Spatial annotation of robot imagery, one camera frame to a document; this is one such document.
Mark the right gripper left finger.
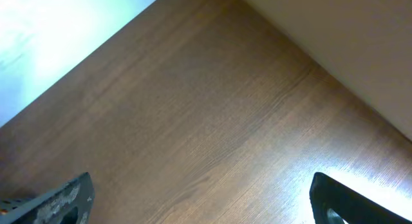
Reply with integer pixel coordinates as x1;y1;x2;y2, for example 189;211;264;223
1;173;95;224

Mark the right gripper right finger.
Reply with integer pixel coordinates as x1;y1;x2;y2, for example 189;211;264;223
310;172;411;224

